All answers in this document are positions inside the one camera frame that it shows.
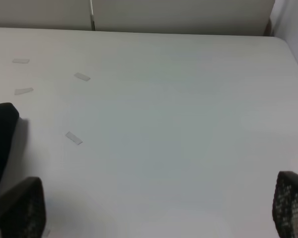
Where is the black short sleeve shirt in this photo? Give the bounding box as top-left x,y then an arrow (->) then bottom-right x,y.
0,103 -> 19,181

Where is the clear tape under shirt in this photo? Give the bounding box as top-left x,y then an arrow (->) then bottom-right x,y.
14,87 -> 34,96

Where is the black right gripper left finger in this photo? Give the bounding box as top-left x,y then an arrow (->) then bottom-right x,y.
0,177 -> 46,238

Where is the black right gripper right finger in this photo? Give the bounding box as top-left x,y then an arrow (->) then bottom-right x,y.
272,171 -> 298,238

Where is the clear tape back centre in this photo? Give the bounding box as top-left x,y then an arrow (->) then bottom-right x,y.
12,59 -> 30,64

